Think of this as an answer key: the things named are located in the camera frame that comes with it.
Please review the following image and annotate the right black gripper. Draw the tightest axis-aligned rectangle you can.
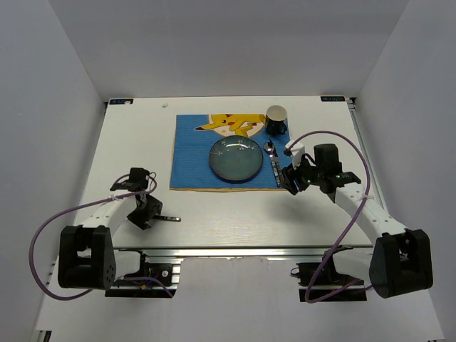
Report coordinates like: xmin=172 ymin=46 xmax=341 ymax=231
xmin=281 ymin=153 xmax=323 ymax=196

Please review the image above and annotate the fork with black handle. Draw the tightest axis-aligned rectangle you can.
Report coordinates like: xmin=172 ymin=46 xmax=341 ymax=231
xmin=152 ymin=215 xmax=182 ymax=222

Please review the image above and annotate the knife with black handle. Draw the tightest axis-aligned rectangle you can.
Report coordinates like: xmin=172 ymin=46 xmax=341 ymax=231
xmin=268 ymin=140 xmax=284 ymax=187

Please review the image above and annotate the spoon with black handle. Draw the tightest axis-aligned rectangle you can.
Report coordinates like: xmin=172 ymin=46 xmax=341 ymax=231
xmin=264 ymin=141 xmax=281 ymax=187

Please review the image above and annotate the dark blue paper cup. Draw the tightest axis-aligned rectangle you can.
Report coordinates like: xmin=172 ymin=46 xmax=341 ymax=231
xmin=265 ymin=105 xmax=288 ymax=136

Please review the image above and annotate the blue pikachu placemat cloth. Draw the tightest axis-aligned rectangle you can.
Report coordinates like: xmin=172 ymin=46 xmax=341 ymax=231
xmin=170 ymin=114 xmax=291 ymax=192

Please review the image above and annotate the teal ceramic plate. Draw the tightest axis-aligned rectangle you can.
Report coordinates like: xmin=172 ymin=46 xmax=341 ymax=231
xmin=208 ymin=135 xmax=264 ymax=184

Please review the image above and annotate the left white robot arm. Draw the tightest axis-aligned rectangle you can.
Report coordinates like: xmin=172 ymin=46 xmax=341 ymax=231
xmin=58 ymin=167 xmax=162 ymax=290

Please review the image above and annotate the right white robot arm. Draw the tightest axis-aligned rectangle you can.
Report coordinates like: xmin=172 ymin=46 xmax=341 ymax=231
xmin=281 ymin=140 xmax=433 ymax=298

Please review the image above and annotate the right blue corner label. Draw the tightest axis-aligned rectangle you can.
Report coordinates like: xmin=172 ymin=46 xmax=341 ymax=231
xmin=320 ymin=95 xmax=346 ymax=102

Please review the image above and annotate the blue corner label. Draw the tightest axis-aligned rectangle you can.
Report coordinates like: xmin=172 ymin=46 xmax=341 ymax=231
xmin=320 ymin=95 xmax=346 ymax=102
xmin=108 ymin=98 xmax=134 ymax=105

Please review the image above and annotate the left blue corner label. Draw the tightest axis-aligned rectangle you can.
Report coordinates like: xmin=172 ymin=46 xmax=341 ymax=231
xmin=108 ymin=98 xmax=134 ymax=105

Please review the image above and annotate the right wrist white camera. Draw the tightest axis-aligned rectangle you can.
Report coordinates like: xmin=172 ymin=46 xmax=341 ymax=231
xmin=284 ymin=140 xmax=306 ymax=170

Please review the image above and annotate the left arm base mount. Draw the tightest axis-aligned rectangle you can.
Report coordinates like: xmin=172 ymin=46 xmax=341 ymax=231
xmin=105 ymin=249 xmax=182 ymax=299

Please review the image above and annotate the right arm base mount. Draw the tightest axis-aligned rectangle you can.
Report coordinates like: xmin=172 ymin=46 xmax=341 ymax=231
xmin=290 ymin=261 xmax=367 ymax=302

